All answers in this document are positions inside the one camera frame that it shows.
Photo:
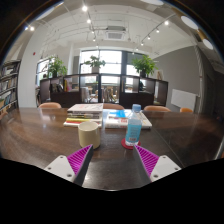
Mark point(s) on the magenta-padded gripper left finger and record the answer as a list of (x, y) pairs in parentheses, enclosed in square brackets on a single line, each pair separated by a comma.
[(59, 166)]

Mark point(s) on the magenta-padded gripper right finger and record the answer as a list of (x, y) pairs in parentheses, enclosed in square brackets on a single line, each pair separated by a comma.
[(165, 166)]

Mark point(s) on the clear blue-label water bottle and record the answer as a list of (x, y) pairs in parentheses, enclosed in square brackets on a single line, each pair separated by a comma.
[(133, 128)]

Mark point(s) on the cream ceramic mug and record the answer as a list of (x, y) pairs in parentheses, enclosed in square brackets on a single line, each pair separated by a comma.
[(88, 135)]

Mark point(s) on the red-edged white book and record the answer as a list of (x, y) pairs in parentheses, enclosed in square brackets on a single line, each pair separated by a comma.
[(75, 124)]

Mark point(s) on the yellow-spined book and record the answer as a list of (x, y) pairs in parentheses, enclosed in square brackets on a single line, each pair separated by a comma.
[(83, 119)]

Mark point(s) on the orange chairs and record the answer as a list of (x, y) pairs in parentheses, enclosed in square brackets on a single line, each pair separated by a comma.
[(50, 105)]

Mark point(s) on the thick white-covered book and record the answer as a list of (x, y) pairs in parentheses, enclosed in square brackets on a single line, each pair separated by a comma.
[(86, 108)]

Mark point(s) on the large flat white book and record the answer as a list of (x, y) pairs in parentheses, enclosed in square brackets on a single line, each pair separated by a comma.
[(115, 122)]

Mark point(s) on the low dark shelf unit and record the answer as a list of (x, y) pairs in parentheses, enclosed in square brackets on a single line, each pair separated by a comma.
[(66, 99)]

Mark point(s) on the thin blue booklet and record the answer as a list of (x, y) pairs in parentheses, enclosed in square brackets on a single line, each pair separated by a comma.
[(118, 114)]

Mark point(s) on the tall dark bookshelf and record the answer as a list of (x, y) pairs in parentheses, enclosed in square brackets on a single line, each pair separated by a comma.
[(9, 86)]

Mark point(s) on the potted green plant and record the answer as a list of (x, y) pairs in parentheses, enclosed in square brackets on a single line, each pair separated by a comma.
[(94, 62), (56, 66), (144, 65)]

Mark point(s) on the ceiling air conditioner unit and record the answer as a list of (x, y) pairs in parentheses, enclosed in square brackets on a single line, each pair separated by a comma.
[(116, 33)]

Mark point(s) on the round white ceiling panels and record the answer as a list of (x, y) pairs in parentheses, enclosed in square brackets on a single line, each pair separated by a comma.
[(189, 22)]

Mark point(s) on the ceiling spot lights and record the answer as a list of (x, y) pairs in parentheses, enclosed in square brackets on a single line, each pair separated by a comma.
[(84, 8)]

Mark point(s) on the white wall radiator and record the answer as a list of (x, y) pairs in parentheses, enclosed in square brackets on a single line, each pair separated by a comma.
[(183, 99)]

